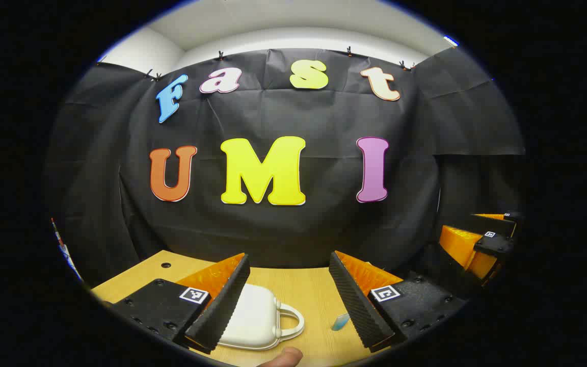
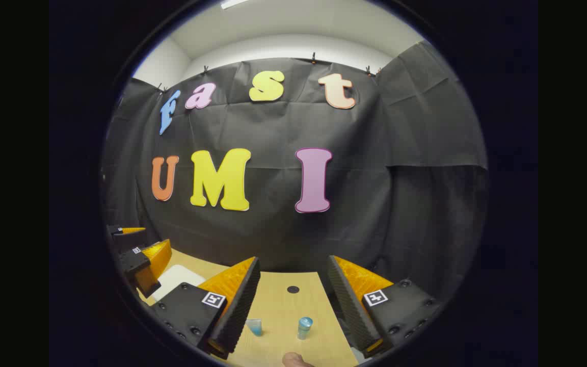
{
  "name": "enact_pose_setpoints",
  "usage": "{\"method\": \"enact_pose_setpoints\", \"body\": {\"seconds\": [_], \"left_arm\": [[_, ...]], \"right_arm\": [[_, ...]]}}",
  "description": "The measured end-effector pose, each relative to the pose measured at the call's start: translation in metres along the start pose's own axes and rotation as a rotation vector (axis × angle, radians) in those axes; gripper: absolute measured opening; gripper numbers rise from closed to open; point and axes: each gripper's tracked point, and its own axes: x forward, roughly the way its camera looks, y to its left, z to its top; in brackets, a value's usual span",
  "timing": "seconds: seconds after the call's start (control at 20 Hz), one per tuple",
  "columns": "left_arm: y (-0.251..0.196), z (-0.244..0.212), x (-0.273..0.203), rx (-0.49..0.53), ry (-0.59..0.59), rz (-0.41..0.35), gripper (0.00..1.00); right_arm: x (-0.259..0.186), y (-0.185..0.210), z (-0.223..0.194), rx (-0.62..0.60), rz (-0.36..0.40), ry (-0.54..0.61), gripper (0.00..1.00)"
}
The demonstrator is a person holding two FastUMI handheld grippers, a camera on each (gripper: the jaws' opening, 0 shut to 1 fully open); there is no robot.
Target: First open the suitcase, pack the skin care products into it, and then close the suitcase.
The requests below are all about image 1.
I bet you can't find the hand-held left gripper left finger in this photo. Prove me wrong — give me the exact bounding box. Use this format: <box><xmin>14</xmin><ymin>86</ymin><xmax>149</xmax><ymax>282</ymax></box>
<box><xmin>101</xmin><ymin>252</ymin><xmax>251</xmax><ymax>356</ymax></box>

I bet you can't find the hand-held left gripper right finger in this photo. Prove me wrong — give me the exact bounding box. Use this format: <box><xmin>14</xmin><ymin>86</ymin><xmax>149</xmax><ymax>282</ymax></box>
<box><xmin>328</xmin><ymin>250</ymin><xmax>470</xmax><ymax>353</ymax></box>

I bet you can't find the white suitcase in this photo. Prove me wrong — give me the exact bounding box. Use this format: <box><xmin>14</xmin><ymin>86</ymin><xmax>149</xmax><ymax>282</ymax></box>
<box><xmin>217</xmin><ymin>283</ymin><xmax>305</xmax><ymax>351</ymax></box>

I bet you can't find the colourful printed banner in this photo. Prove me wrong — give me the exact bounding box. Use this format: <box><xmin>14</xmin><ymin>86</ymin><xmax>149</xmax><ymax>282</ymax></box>
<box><xmin>50</xmin><ymin>218</ymin><xmax>84</xmax><ymax>282</ymax></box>

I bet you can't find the black backdrop cloth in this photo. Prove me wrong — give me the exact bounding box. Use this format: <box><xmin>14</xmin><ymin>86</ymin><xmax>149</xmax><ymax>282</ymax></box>
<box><xmin>44</xmin><ymin>47</ymin><xmax>526</xmax><ymax>289</ymax></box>

